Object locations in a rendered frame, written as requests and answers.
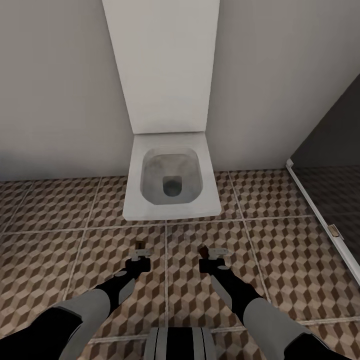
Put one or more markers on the door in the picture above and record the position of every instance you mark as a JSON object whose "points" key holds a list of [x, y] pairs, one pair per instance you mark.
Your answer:
{"points": [[328, 166]]}

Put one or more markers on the toilet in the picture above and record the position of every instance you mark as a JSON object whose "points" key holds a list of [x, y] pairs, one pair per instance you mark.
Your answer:
{"points": [[164, 51]]}

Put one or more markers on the mousetrap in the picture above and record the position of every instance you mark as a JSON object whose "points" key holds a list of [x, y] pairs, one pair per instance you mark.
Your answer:
{"points": [[204, 252], [140, 244]]}

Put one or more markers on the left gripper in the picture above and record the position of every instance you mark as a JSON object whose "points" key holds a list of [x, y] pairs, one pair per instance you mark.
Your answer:
{"points": [[142, 265]]}

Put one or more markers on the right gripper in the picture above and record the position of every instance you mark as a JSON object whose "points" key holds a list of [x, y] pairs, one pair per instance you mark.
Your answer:
{"points": [[205, 264]]}

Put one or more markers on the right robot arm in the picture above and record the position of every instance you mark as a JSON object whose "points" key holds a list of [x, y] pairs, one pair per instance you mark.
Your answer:
{"points": [[277, 335]]}

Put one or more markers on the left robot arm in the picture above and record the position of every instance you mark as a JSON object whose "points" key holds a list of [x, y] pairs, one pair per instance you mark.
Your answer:
{"points": [[63, 330]]}

